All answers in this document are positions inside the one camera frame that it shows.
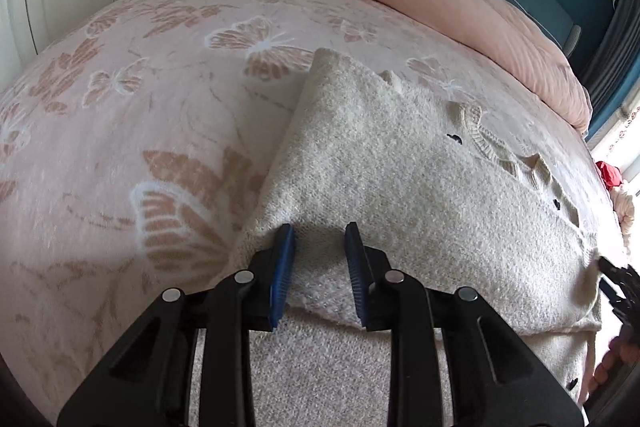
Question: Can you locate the small red cloth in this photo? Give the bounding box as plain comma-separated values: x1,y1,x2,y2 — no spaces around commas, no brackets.
594,160,625,192

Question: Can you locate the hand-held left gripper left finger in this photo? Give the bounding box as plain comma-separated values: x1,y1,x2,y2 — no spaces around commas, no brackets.
57,223,296,427

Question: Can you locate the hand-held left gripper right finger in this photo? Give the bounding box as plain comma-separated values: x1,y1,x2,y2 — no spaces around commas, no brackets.
344,222,584,427

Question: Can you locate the cream knit cardigan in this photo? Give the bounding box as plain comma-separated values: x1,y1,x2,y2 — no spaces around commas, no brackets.
190,48,629,427

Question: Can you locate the person's right hand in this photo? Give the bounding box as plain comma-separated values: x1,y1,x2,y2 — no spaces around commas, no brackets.
587,335,640,408

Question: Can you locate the grey curtain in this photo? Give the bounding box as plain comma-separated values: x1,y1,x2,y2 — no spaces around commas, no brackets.
575,0,640,108

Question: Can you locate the pink butterfly blanket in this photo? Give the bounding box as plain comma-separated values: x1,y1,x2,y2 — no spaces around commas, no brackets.
0,0,621,423

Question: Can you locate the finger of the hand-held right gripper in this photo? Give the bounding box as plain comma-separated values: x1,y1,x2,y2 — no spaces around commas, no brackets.
597,256,640,324

